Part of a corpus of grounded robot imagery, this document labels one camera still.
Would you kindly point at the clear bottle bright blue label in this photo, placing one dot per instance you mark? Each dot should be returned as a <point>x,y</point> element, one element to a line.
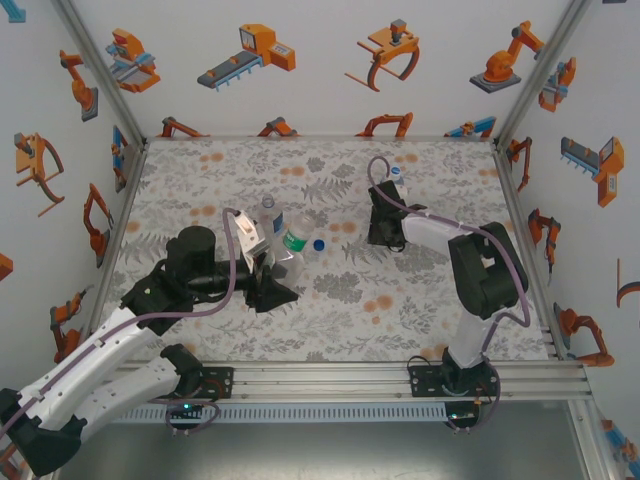
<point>402,190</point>

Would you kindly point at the light blue bottle cap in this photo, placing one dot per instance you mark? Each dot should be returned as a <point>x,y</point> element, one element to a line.
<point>396,172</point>

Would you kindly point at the clear bottle green neck label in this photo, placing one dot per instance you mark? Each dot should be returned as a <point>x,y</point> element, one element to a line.
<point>296,239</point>

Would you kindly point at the clear bottle dark blue label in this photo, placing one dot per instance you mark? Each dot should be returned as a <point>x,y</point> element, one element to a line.
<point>270,215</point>

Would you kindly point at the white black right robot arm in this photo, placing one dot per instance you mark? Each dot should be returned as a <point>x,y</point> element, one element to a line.
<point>470,340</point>

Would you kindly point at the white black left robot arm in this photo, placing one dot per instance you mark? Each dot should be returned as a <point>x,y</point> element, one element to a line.
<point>125,387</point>

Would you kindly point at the floral patterned tablecloth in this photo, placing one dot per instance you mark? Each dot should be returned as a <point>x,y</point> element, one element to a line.
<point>225,175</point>

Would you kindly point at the small circuit board green light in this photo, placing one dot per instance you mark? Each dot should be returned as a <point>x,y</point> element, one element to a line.
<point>186,407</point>
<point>462,416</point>

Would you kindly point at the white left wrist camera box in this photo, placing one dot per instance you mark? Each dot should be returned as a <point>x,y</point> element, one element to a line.
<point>247,230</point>

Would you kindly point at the aluminium table edge rail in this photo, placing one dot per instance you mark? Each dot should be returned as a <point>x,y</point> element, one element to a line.
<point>129,195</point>
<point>320,137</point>
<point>513,200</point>

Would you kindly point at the wide aluminium extrusion rail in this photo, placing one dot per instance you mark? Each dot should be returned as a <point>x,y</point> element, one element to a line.
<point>325,382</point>

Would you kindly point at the aluminium frame post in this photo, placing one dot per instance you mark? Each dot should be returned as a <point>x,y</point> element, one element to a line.
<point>544,70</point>
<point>590,440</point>
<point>100,70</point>

